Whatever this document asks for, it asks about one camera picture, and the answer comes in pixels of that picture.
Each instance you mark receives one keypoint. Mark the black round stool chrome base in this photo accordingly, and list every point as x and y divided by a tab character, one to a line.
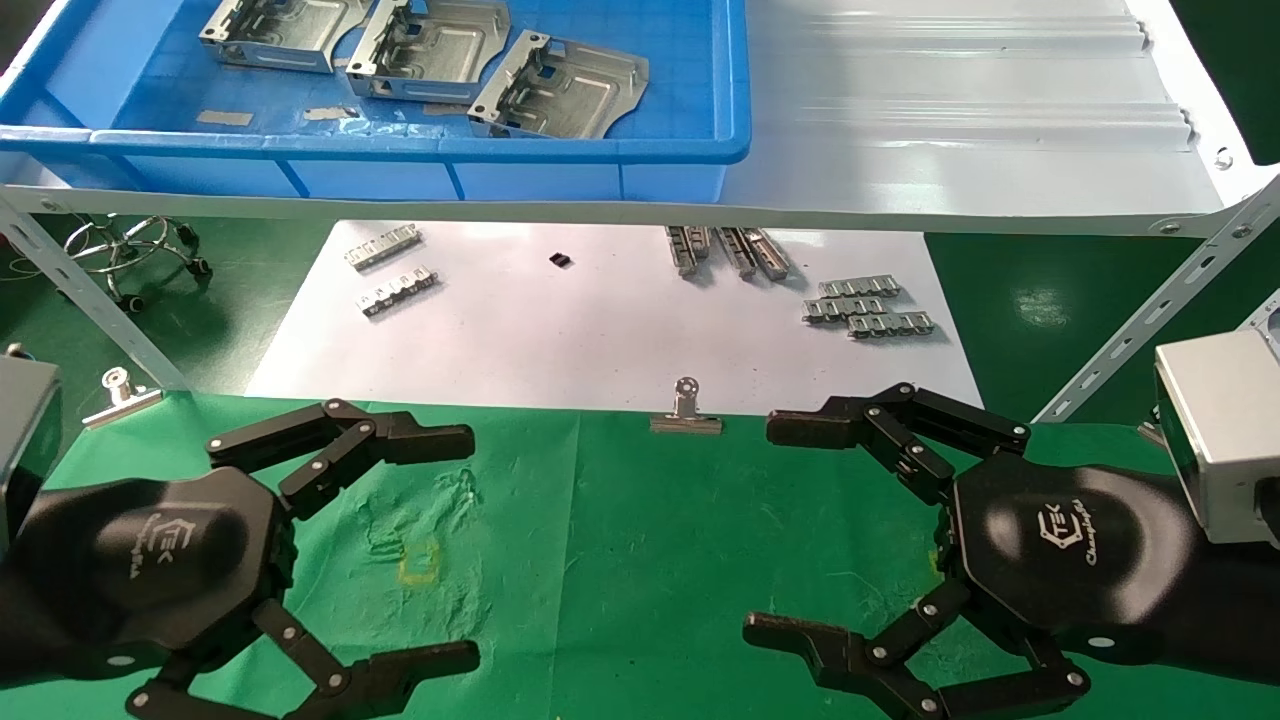
130	243

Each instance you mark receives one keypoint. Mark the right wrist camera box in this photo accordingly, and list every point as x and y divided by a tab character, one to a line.
1225	440

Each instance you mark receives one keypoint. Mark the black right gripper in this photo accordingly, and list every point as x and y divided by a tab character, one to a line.
1080	550

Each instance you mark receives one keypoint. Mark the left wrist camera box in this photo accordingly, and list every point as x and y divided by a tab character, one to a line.
25	440

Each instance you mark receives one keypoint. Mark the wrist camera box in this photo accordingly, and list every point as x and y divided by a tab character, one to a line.
25	440
1225	440

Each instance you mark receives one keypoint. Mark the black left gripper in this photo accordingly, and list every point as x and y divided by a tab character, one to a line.
150	560

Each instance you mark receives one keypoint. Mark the silver sheet metal bracket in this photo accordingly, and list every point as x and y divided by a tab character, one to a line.
290	35
570	95
440	55

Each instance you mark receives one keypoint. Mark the grey tape strip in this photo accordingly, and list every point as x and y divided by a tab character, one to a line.
225	118
330	113

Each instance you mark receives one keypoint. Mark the grey metal rail piece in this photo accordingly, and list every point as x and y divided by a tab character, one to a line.
738	253
768	253
682	252
701	242

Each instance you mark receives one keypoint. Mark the green cloth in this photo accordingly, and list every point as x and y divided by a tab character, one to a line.
640	560

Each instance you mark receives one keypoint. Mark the white metal shelf board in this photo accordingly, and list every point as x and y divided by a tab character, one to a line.
950	100

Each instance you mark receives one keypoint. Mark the silver binder clip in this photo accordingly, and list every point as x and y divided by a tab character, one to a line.
122	403
686	423

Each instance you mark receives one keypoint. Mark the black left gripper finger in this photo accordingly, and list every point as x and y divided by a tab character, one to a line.
420	443

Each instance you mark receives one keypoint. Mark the white perforated shelf post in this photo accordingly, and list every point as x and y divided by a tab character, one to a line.
90	290
1150	320

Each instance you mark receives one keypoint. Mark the small metal connector strip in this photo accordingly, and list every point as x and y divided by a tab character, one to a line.
383	247
858	288
845	309
892	324
398	292

